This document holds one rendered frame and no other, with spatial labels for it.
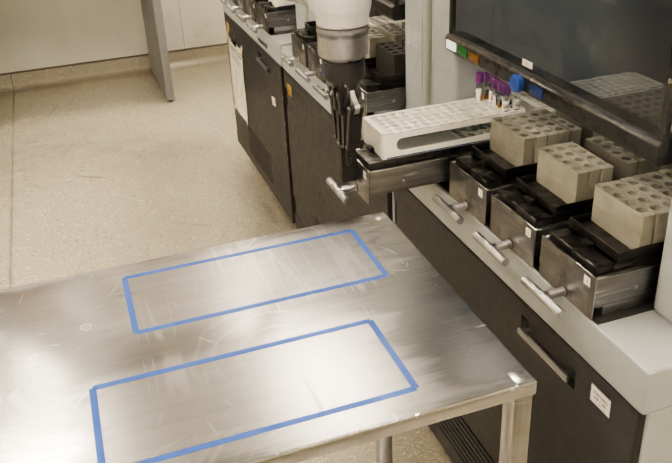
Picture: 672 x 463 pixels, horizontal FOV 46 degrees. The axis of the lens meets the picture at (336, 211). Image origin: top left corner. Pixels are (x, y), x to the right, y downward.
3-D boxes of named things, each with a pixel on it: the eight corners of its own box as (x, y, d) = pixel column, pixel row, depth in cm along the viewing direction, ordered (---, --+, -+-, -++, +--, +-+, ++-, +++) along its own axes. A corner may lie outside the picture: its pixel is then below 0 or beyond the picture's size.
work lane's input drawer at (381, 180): (633, 123, 177) (639, 84, 173) (677, 144, 166) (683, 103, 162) (322, 182, 157) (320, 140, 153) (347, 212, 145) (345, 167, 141)
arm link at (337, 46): (357, 15, 142) (358, 48, 145) (308, 21, 140) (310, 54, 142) (376, 26, 135) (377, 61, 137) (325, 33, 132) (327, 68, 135)
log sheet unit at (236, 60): (235, 109, 338) (225, 25, 322) (250, 131, 315) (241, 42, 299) (229, 110, 338) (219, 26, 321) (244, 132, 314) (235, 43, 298)
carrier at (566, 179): (586, 207, 125) (590, 172, 122) (574, 209, 124) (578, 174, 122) (545, 178, 135) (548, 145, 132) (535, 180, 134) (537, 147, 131)
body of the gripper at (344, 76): (372, 59, 137) (373, 111, 142) (355, 47, 144) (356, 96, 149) (331, 66, 135) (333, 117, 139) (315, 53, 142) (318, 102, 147)
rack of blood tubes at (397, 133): (498, 122, 163) (500, 93, 160) (525, 139, 155) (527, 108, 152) (362, 147, 155) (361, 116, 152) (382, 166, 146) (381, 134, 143)
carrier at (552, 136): (556, 165, 139) (559, 133, 136) (546, 168, 138) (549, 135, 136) (521, 142, 149) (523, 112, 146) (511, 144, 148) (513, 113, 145)
